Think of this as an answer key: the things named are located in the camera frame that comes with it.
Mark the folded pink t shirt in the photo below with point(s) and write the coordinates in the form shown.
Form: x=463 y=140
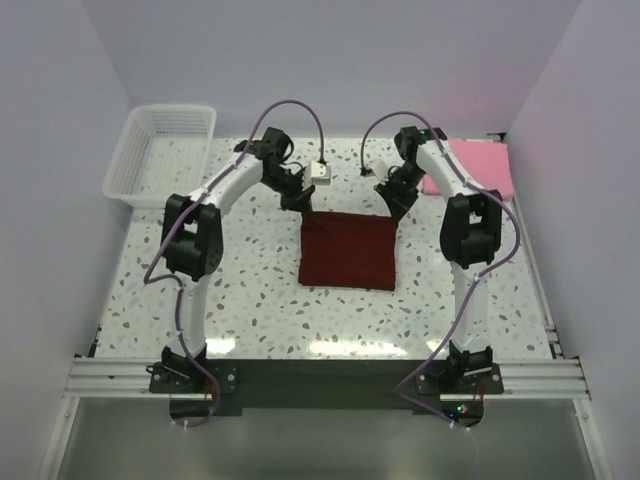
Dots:
x=486 y=162

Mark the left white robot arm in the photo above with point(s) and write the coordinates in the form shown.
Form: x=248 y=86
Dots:
x=192 y=239

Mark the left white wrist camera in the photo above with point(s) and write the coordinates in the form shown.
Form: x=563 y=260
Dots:
x=317 y=174

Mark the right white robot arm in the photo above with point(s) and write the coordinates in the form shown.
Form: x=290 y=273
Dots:
x=470 y=236

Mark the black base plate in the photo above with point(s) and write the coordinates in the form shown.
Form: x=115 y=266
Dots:
x=229 y=387

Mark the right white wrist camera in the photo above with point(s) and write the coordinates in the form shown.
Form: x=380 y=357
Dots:
x=376 y=168

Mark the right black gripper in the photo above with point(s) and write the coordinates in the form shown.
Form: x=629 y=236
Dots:
x=399 y=205

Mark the dark red t shirt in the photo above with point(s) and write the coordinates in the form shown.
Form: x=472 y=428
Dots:
x=347 y=250

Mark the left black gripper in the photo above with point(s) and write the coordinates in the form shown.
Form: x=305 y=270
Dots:
x=299 y=200

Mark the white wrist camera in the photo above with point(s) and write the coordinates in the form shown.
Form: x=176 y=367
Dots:
x=376 y=168
x=317 y=174

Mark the white plastic basket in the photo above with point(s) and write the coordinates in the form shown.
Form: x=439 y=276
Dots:
x=163 y=150

